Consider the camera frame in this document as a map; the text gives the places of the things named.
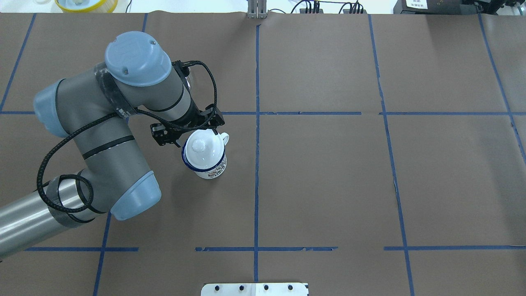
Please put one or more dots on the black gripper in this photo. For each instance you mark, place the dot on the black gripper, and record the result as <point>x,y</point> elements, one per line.
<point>196,118</point>

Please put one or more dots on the white ceramic lid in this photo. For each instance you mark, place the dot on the white ceramic lid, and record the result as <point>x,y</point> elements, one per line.
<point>204,149</point>

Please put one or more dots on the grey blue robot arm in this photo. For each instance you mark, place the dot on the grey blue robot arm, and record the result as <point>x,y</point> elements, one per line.
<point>98,167</point>

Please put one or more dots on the white enamel mug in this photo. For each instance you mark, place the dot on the white enamel mug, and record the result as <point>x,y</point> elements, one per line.
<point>215,171</point>

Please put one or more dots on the yellow tape roll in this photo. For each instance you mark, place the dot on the yellow tape roll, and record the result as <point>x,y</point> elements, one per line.
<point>87,6</point>

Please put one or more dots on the black electronics box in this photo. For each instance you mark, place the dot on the black electronics box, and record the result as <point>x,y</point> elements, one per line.
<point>434,7</point>

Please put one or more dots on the aluminium frame post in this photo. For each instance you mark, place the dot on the aluminium frame post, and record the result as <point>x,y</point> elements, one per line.
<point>257,9</point>

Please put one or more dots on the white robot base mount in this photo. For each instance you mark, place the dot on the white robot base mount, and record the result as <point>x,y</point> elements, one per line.
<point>256,289</point>

